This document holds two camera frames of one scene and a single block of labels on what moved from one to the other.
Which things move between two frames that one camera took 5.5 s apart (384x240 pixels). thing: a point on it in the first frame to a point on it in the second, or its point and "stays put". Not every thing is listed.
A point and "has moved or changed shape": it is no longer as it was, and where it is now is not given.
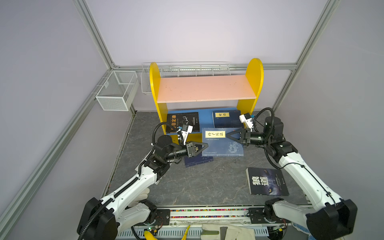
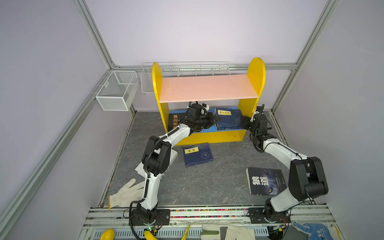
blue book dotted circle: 197,159 stays put
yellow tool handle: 148,236 stays put
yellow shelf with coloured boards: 187,103 stays put
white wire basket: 168,69 stays put
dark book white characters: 265,181 stays put
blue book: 219,144 to 231,119
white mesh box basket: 118,90 stays put
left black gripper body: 187,151 to 207,121
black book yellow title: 177,119 has moved or changed shape
